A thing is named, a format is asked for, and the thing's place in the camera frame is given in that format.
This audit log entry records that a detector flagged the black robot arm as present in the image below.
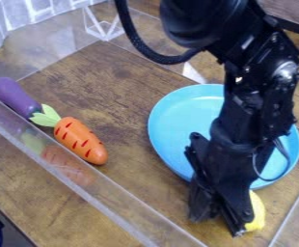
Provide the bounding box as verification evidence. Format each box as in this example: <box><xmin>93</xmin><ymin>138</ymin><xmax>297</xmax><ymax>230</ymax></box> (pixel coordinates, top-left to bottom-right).
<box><xmin>161</xmin><ymin>0</ymin><xmax>299</xmax><ymax>236</ymax></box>

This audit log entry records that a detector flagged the grey patterned curtain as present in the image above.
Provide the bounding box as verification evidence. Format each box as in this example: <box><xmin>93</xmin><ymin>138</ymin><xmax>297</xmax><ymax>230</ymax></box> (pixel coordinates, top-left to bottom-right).
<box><xmin>0</xmin><ymin>0</ymin><xmax>106</xmax><ymax>47</ymax></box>

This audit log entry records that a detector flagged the blue round tray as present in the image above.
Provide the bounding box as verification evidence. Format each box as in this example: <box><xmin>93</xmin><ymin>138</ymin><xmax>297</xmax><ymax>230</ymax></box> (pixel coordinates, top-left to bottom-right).
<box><xmin>147</xmin><ymin>84</ymin><xmax>299</xmax><ymax>181</ymax></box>

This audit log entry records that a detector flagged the clear acrylic corner bracket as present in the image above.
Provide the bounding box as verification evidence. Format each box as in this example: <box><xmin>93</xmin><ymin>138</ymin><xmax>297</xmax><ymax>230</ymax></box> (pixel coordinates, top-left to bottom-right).
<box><xmin>83</xmin><ymin>4</ymin><xmax>125</xmax><ymax>41</ymax></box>

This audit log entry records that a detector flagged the yellow toy lemon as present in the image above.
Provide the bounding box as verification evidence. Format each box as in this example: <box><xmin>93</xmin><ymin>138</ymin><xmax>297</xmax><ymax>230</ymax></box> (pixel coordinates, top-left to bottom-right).
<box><xmin>245</xmin><ymin>191</ymin><xmax>266</xmax><ymax>232</ymax></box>

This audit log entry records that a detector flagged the black braided cable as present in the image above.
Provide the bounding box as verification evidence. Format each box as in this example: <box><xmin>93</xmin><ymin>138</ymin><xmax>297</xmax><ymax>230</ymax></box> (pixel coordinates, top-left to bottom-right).
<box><xmin>114</xmin><ymin>0</ymin><xmax>202</xmax><ymax>66</ymax></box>

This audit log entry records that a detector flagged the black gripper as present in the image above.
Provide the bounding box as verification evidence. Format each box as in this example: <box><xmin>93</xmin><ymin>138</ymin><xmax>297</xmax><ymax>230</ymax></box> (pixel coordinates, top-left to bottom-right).
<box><xmin>183</xmin><ymin>93</ymin><xmax>299</xmax><ymax>238</ymax></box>

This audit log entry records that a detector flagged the purple toy eggplant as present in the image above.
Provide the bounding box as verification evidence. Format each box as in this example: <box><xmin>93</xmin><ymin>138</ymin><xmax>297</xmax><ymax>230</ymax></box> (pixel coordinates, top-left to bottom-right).
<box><xmin>0</xmin><ymin>77</ymin><xmax>42</xmax><ymax>119</ymax></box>

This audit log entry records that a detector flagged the clear acrylic front barrier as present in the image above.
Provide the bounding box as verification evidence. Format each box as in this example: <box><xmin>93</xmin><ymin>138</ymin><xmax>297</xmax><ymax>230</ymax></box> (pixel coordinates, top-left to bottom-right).
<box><xmin>0</xmin><ymin>102</ymin><xmax>206</xmax><ymax>247</ymax></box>

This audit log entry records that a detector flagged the orange toy carrot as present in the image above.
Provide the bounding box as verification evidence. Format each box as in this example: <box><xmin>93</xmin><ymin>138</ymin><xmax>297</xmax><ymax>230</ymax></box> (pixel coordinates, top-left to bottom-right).
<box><xmin>30</xmin><ymin>104</ymin><xmax>109</xmax><ymax>165</ymax></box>

